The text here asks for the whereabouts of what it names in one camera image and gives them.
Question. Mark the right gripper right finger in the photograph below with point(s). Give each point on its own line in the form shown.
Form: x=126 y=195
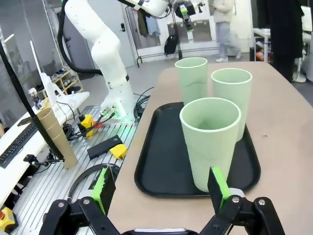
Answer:
x=220 y=191

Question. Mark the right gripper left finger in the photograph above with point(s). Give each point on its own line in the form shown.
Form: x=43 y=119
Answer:
x=100 y=193

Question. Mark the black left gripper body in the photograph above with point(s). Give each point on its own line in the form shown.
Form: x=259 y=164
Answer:
x=187 y=7

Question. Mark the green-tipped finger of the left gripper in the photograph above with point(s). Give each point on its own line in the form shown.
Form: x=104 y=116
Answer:
x=189 y=24

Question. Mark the pale green tall cup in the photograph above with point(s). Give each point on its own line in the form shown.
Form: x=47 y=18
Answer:
x=234 y=98
x=192 y=80
x=210 y=147

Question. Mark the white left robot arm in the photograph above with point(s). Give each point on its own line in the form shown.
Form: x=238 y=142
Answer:
x=110 y=56

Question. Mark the black metal clothes rack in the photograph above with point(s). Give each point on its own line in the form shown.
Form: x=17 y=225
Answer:
x=175 y=27

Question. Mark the black backpack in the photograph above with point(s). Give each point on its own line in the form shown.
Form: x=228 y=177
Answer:
x=171 y=44

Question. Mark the person in white hoodie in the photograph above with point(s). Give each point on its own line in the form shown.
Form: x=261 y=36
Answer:
x=223 y=27

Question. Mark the hanging grey blue clothes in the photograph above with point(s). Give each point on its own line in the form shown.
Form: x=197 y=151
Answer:
x=148 y=23

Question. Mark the yellow pendant box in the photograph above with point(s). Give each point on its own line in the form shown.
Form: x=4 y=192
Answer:
x=118 y=150

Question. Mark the black flat box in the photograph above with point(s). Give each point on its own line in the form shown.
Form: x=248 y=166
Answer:
x=105 y=146

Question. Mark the black plastic tray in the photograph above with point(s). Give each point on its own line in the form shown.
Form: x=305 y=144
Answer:
x=161 y=159

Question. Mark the cardboard tube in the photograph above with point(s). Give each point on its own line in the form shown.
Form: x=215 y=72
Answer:
x=57 y=139

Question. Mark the yellow red emergency stop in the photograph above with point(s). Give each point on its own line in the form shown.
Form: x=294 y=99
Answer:
x=88 y=123

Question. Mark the white desk with orange items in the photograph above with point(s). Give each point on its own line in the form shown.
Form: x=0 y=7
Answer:
x=261 y=41

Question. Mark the black keyboard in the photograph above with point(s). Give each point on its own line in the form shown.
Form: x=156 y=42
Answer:
x=17 y=145

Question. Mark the yellow box red button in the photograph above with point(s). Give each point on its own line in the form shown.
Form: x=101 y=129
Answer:
x=7 y=218

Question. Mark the white work desk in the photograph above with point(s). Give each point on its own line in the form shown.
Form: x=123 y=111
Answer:
x=73 y=98

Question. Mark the dark smartphone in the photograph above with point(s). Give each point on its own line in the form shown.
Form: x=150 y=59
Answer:
x=24 y=121

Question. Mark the wooden shoe rack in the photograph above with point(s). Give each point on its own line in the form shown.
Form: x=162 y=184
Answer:
x=67 y=82

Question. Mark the small spray bottle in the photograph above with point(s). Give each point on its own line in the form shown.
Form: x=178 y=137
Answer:
x=33 y=96

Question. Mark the white fan stand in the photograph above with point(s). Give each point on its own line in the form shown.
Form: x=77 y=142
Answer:
x=299 y=71

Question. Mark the white upright plastic piece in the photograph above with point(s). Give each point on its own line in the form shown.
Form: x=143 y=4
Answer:
x=47 y=85

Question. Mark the black slanted monitor edge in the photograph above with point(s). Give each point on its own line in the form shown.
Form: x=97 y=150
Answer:
x=24 y=98

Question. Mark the steel wall panel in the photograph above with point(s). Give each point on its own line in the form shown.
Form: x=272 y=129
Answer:
x=201 y=30

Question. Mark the black clamp mount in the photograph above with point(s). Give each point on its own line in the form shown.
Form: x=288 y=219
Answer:
x=33 y=160

